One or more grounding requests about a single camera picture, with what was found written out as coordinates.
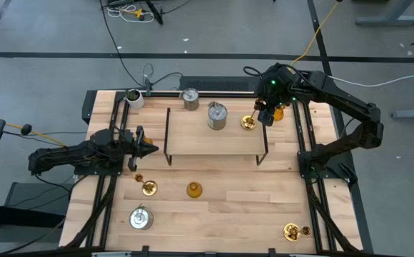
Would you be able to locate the white and yellow cable bundle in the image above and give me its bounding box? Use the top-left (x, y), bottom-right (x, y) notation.
top-left (106, 3), bottom-right (156, 24)

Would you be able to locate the tall brass candlestick holder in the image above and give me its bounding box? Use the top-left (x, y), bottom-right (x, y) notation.
top-left (133, 173), bottom-right (158, 197)
top-left (283, 222), bottom-right (312, 243)
top-left (241, 103), bottom-right (258, 131)

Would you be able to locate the black aluminium rig frame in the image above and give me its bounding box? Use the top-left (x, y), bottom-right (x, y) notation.
top-left (59, 89), bottom-right (375, 257)

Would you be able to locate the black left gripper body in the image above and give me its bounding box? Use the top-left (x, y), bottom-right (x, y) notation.
top-left (121, 125), bottom-right (144, 172)

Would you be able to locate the wooden desk with grey legs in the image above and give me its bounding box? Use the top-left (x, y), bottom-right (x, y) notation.
top-left (355, 0), bottom-right (414, 119)

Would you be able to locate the small plant in white pot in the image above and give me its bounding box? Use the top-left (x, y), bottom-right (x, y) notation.
top-left (124, 89), bottom-right (146, 110)

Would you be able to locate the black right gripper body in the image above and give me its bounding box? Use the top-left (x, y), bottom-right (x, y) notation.
top-left (256, 85), bottom-right (283, 128)

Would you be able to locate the wooden shelf riser black frame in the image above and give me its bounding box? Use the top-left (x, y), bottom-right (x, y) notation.
top-left (163, 106), bottom-right (269, 167)

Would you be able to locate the yellow cable with black plug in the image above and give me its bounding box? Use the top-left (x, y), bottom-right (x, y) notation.
top-left (5, 123), bottom-right (67, 148)

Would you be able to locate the scented candle tin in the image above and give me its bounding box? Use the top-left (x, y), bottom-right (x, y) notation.
top-left (206, 101), bottom-right (228, 131)
top-left (181, 87), bottom-right (201, 111)
top-left (128, 203), bottom-right (155, 231)

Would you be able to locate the black floor cable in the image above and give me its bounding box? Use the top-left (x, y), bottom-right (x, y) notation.
top-left (99, 0), bottom-right (147, 89)

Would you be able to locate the yellow extension cable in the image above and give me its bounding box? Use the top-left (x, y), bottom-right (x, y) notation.
top-left (290, 0), bottom-right (340, 68)

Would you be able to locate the white floor cable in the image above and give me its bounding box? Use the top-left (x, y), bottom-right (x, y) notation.
top-left (328, 67), bottom-right (414, 89)

